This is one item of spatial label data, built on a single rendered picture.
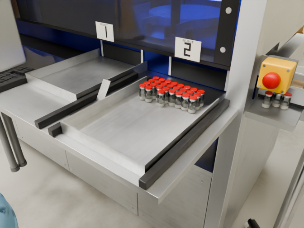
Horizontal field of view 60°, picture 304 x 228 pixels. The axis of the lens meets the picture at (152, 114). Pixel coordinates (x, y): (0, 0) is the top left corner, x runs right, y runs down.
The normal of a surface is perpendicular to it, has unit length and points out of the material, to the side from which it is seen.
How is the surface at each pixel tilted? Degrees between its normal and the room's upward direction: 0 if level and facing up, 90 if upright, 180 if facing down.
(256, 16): 90
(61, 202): 0
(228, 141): 90
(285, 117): 0
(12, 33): 90
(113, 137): 0
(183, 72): 90
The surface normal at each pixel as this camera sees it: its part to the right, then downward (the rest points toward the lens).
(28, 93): 0.00, -0.85
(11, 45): 0.87, 0.25
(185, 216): -0.59, 0.42
